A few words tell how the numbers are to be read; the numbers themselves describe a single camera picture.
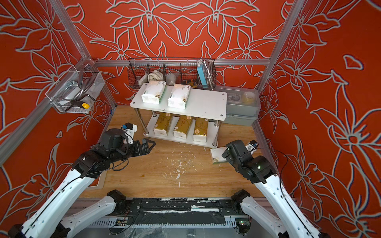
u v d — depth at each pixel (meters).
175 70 0.96
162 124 0.92
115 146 0.50
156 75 0.88
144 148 0.59
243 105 0.95
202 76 0.86
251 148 0.59
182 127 0.92
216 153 0.88
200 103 0.74
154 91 0.73
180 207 0.74
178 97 0.70
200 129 0.89
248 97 1.02
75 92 0.70
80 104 0.63
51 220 0.38
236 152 0.51
